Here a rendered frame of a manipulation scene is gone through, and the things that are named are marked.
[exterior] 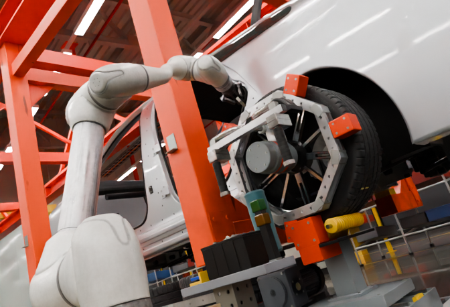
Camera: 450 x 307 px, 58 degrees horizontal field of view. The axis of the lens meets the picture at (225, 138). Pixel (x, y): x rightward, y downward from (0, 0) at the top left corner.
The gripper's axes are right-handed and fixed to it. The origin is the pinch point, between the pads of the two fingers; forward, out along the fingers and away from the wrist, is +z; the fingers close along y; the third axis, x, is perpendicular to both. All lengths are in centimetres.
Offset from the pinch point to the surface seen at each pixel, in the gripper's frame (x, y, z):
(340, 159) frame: -64, 13, -19
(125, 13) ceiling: 828, -63, 527
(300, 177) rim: -52, -4, -1
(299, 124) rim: -34.6, 12.5, -6.0
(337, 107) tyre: -46, 27, -17
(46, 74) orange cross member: 225, -119, 67
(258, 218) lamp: -68, -23, -41
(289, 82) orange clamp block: -25.3, 20.6, -22.8
